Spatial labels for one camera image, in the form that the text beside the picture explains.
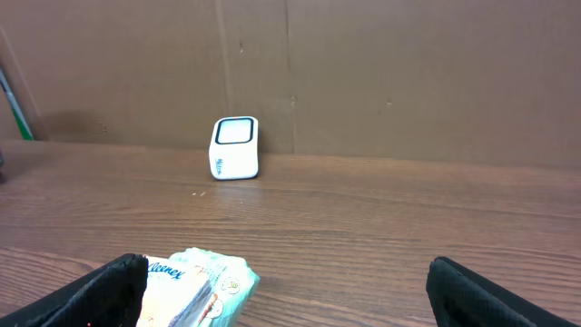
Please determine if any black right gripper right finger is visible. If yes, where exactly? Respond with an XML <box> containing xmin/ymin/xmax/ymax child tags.
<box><xmin>426</xmin><ymin>257</ymin><xmax>576</xmax><ymax>327</ymax></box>

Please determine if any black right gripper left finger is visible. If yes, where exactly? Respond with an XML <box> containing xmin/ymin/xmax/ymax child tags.
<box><xmin>1</xmin><ymin>253</ymin><xmax>148</xmax><ymax>327</ymax></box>

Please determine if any teal tissue pack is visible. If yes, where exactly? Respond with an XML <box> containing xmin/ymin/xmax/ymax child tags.
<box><xmin>136</xmin><ymin>248</ymin><xmax>261</xmax><ymax>327</ymax></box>

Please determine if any white barcode scanner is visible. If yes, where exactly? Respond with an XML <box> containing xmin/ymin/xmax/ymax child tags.
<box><xmin>209</xmin><ymin>116</ymin><xmax>259</xmax><ymax>181</ymax></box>

